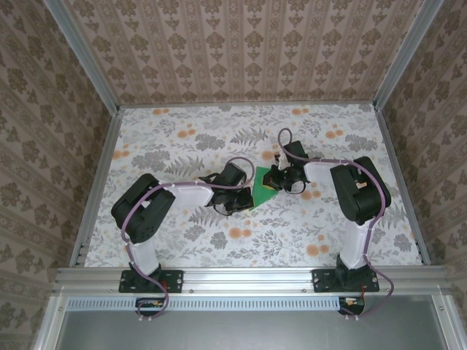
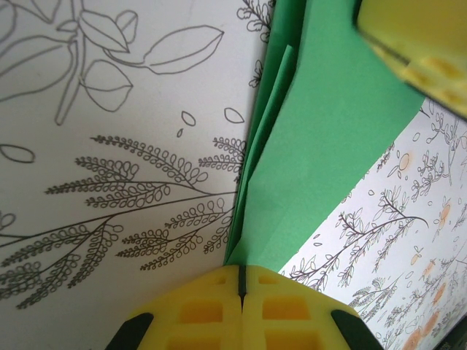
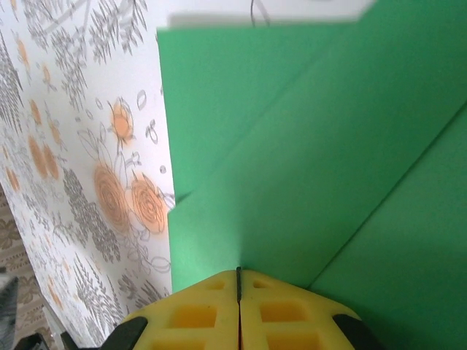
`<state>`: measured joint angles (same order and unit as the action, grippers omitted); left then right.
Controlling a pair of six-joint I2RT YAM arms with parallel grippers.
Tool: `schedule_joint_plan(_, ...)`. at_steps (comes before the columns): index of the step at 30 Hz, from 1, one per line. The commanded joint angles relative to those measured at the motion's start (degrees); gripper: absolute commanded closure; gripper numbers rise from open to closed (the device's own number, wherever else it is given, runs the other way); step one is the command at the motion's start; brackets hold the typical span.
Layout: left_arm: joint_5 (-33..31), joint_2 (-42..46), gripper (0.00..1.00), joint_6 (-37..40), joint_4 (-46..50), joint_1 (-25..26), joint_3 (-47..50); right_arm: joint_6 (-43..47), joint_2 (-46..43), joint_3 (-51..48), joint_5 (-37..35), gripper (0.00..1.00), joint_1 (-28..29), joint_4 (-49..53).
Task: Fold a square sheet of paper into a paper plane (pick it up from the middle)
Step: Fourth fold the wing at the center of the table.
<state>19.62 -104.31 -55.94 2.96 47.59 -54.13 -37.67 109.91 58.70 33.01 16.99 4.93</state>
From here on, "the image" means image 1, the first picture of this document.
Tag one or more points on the grey metal panel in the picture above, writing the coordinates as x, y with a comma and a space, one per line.
248, 331

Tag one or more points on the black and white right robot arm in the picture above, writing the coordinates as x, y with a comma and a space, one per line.
357, 189

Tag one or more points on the green cloth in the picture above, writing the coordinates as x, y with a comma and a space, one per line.
261, 193

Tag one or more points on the floral printed table cover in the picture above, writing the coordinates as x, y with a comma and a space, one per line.
237, 240

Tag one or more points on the aluminium side rail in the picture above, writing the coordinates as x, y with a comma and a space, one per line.
401, 182
95, 189

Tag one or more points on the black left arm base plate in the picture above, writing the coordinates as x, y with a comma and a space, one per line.
175, 280

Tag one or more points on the long aluminium frame rail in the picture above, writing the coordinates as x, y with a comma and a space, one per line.
248, 279

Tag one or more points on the aluminium frame post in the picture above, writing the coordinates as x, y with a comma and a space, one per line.
84, 54
401, 54

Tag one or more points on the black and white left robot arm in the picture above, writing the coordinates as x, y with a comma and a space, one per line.
142, 211

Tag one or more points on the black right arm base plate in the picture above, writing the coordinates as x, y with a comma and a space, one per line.
323, 280

